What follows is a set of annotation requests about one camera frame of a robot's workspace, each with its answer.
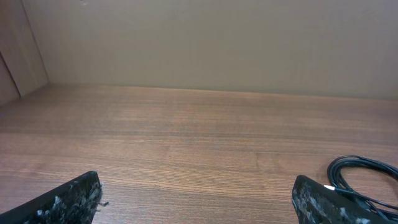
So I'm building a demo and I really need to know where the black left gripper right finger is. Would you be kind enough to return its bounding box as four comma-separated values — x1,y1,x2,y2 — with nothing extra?
292,175,390,224

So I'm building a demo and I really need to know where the thick black USB cable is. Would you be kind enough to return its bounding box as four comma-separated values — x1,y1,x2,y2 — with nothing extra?
323,155,398,220

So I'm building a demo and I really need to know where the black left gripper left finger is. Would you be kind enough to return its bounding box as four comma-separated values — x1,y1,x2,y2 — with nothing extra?
1,171,103,224

